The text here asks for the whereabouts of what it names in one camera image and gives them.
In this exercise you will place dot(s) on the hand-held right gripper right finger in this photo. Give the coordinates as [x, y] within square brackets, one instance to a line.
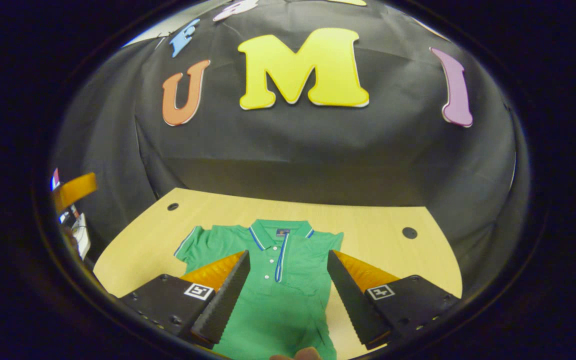
[353, 305]

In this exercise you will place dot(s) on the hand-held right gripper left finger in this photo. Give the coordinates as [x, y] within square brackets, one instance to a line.
[223, 305]

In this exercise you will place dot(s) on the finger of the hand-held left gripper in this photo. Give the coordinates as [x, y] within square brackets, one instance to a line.
[75, 190]

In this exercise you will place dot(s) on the green T-shirt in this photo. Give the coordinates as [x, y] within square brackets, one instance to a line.
[288, 310]

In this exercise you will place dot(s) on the bright computer screen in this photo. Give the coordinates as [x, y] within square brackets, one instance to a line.
[55, 180]

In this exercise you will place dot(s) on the white side table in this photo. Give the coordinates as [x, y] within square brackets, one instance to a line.
[82, 240]

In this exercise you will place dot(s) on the black backdrop cloth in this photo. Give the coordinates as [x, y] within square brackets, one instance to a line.
[318, 145]

